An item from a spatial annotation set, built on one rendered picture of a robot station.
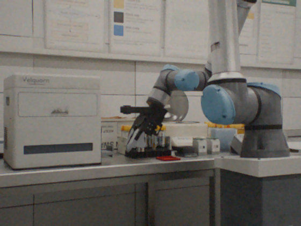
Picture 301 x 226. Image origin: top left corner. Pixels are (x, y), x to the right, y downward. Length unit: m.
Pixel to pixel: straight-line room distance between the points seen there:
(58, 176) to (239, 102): 0.60
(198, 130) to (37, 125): 0.82
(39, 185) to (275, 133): 0.74
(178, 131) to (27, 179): 0.79
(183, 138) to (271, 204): 0.71
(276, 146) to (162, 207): 1.12
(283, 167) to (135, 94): 1.09
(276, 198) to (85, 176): 0.59
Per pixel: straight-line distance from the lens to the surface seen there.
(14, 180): 1.25
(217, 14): 1.22
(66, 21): 1.99
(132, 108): 1.39
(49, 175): 1.27
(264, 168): 1.15
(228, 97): 1.13
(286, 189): 1.23
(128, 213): 2.14
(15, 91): 1.27
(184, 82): 1.35
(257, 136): 1.24
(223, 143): 1.73
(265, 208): 1.19
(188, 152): 1.55
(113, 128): 1.67
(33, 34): 1.96
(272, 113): 1.25
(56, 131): 1.30
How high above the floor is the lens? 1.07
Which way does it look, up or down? 1 degrees down
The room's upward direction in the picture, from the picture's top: straight up
